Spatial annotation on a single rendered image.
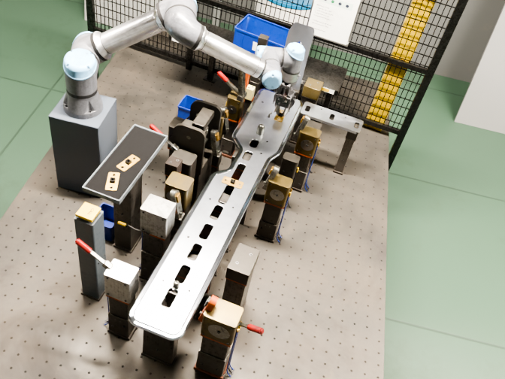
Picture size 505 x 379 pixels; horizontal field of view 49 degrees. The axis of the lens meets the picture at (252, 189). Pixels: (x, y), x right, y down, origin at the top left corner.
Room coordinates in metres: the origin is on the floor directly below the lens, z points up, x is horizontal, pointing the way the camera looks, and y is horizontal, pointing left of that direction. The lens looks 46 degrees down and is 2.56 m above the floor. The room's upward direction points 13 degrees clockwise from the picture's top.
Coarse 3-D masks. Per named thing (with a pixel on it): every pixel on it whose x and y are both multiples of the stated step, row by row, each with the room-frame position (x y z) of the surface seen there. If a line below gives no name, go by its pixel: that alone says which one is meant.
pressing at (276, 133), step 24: (264, 96) 2.14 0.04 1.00; (240, 120) 1.92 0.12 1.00; (264, 120) 1.96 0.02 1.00; (288, 120) 2.00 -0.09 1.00; (240, 144) 1.76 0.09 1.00; (264, 144) 1.80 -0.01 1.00; (264, 168) 1.66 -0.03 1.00; (216, 192) 1.47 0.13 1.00; (240, 192) 1.49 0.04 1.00; (192, 216) 1.32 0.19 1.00; (240, 216) 1.38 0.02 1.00; (192, 240) 1.21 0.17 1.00; (216, 240) 1.24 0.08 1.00; (168, 264) 1.09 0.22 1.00; (192, 264) 1.11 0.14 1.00; (216, 264) 1.14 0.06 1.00; (144, 288) 0.98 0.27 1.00; (168, 288) 1.00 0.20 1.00; (192, 288) 1.02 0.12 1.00; (144, 312) 0.89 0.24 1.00; (168, 312) 0.91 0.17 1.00; (192, 312) 0.93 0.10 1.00; (168, 336) 0.83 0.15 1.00
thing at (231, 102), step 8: (232, 96) 2.01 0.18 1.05; (232, 104) 1.99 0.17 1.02; (240, 104) 1.99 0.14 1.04; (232, 112) 1.99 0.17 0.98; (240, 112) 2.01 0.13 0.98; (232, 120) 1.99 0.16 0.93; (232, 128) 2.00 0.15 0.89; (224, 136) 2.00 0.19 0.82; (224, 144) 2.00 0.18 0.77; (232, 144) 1.99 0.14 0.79; (224, 152) 2.00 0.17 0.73; (232, 152) 2.01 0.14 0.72
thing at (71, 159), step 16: (64, 96) 1.70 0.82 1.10; (64, 112) 1.61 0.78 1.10; (112, 112) 1.71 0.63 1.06; (64, 128) 1.57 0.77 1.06; (80, 128) 1.56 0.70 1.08; (96, 128) 1.56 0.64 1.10; (112, 128) 1.71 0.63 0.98; (64, 144) 1.57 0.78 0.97; (80, 144) 1.57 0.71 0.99; (96, 144) 1.56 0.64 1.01; (112, 144) 1.70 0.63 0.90; (64, 160) 1.57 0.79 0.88; (80, 160) 1.57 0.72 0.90; (96, 160) 1.56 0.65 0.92; (64, 176) 1.57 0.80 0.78; (80, 176) 1.57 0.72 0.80; (80, 192) 1.57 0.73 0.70
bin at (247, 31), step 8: (248, 16) 2.56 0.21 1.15; (240, 24) 2.48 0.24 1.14; (248, 24) 2.56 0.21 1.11; (256, 24) 2.55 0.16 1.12; (264, 24) 2.54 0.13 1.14; (272, 24) 2.53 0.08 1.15; (240, 32) 2.40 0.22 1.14; (248, 32) 2.39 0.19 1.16; (256, 32) 2.55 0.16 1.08; (264, 32) 2.54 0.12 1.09; (272, 32) 2.53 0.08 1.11; (280, 32) 2.51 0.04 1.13; (240, 40) 2.40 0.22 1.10; (248, 40) 2.39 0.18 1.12; (256, 40) 2.38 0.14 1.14; (272, 40) 2.52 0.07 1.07; (280, 40) 2.51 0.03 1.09; (248, 48) 2.39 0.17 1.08
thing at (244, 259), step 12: (240, 252) 1.18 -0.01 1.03; (252, 252) 1.20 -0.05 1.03; (228, 264) 1.12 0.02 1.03; (240, 264) 1.13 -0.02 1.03; (252, 264) 1.15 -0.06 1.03; (228, 276) 1.11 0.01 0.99; (240, 276) 1.10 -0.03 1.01; (228, 288) 1.11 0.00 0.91; (240, 288) 1.10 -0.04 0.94; (228, 300) 1.11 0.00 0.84; (240, 300) 1.10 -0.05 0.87
